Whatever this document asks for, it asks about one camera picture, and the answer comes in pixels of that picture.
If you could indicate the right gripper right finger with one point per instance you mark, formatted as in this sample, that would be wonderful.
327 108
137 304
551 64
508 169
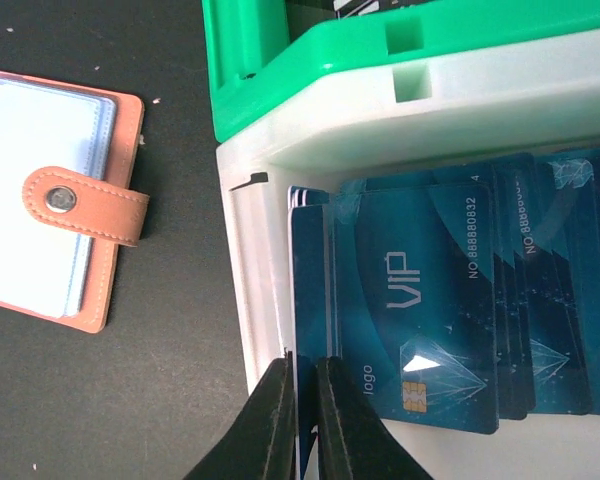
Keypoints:
353 443

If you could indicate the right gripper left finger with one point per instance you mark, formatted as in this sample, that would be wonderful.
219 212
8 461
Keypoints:
260 444

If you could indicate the blue card stack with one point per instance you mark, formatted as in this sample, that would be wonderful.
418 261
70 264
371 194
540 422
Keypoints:
470 294

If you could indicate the green and white card bin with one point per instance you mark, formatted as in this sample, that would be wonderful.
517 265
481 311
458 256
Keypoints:
359 95

